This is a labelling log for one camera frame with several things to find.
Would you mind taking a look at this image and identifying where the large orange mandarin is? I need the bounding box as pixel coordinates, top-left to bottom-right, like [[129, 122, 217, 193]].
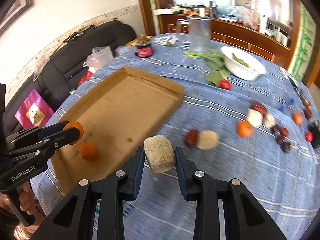
[[63, 121, 84, 145]]

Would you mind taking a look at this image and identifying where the round beige yam piece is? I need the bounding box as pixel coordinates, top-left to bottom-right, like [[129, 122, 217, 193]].
[[196, 130, 219, 150]]

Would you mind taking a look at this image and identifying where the person left hand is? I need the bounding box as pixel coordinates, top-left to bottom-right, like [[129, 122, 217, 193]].
[[1, 182, 39, 239]]

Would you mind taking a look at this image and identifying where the pink gift bag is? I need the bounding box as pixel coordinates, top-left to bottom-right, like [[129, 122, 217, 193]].
[[15, 89, 54, 129]]

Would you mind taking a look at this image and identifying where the black leather sofa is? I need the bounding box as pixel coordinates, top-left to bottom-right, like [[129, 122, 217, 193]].
[[4, 20, 136, 136]]

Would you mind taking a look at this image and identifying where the dark plum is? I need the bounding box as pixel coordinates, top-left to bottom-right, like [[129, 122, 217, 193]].
[[281, 141, 291, 153]]

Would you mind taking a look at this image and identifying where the dark date beside plum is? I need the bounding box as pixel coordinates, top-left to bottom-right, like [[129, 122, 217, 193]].
[[276, 134, 285, 145]]

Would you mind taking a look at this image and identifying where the brown cardboard tray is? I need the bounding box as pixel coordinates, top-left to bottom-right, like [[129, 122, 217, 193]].
[[51, 66, 184, 195]]

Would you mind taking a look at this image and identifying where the red plastic bag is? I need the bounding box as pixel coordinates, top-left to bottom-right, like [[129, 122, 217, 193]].
[[77, 71, 93, 87]]

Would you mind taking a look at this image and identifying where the dark red jujube date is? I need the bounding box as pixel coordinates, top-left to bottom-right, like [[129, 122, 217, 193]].
[[279, 127, 289, 137]]

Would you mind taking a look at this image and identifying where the dark date small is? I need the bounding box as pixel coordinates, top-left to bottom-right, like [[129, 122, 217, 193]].
[[271, 124, 280, 134]]

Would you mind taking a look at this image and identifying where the white yam piece back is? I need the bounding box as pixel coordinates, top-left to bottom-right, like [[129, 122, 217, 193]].
[[247, 108, 263, 128]]

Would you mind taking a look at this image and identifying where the red cherry tomato right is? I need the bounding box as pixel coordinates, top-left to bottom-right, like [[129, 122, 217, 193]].
[[305, 131, 313, 142]]

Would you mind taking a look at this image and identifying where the red cherry tomato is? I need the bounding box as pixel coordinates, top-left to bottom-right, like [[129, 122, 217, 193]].
[[305, 131, 313, 142], [219, 80, 232, 90]]

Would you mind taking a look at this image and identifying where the red jujube date back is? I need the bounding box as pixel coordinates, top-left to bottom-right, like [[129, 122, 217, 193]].
[[250, 102, 267, 117]]

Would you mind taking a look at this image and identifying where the clear plastic bag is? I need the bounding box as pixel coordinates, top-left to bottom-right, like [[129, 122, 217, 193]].
[[82, 46, 114, 72]]

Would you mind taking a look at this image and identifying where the small orange far mandarin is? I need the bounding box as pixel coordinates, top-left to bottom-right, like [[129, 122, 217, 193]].
[[292, 112, 303, 125]]

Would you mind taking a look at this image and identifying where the black device on table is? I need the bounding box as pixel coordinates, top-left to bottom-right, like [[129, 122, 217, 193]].
[[308, 120, 320, 149]]

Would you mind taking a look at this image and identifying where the red date far right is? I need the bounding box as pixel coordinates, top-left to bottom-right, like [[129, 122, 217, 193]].
[[304, 108, 312, 120]]

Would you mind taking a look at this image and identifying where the blue marker pen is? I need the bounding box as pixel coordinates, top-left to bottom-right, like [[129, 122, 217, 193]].
[[278, 98, 295, 112]]

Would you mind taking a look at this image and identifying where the dark jar pink label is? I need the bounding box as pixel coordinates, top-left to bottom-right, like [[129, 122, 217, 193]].
[[136, 35, 153, 58]]

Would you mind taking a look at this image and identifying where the white plastic bowl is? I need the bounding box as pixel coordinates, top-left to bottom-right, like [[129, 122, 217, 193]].
[[221, 46, 267, 81]]

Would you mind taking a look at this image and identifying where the green leafy vegetable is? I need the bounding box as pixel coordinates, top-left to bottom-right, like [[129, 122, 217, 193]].
[[183, 49, 230, 87]]

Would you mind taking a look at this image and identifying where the wooden counter cabinet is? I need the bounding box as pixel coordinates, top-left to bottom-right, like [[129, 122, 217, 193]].
[[156, 12, 292, 69]]

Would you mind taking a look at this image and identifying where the clear plastic pitcher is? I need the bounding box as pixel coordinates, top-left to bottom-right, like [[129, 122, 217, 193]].
[[176, 15, 211, 53]]

